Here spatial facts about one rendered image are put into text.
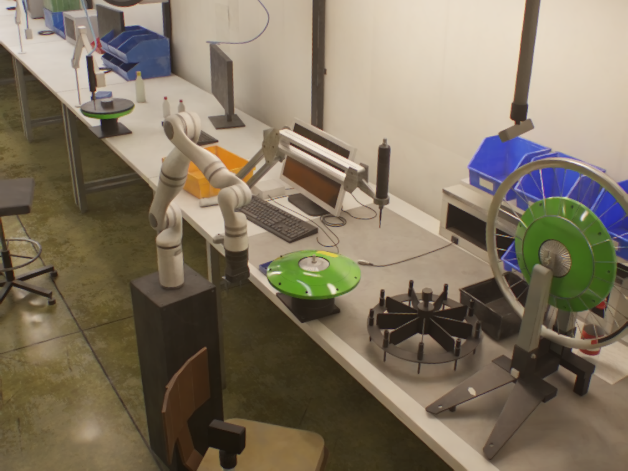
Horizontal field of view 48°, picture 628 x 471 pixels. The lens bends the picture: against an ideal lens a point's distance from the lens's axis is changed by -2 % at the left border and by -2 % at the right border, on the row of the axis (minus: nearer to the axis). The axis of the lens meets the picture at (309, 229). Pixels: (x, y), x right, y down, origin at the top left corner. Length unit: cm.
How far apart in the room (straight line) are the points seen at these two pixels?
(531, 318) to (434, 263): 87
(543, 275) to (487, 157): 91
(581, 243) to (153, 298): 153
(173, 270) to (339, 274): 68
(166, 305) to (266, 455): 68
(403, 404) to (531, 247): 56
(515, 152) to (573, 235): 93
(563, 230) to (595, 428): 57
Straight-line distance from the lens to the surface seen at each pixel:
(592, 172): 185
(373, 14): 339
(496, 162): 278
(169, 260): 266
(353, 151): 294
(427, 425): 201
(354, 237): 294
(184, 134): 227
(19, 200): 418
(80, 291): 451
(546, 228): 195
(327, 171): 234
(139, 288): 275
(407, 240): 294
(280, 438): 238
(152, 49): 548
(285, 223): 299
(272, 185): 332
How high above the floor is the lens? 223
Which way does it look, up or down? 26 degrees down
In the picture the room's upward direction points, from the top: 1 degrees clockwise
